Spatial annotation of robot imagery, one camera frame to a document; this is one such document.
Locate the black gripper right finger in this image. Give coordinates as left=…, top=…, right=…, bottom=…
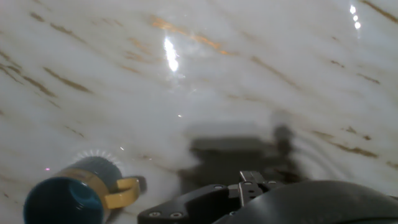
left=263, top=179, right=285, bottom=191

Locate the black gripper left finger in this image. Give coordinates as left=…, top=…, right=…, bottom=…
left=137, top=170, right=266, bottom=224

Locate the teal cup yellow band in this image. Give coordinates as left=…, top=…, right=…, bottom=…
left=23, top=155, right=141, bottom=224

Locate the marble pattern board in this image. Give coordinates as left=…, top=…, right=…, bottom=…
left=0, top=0, right=398, bottom=224

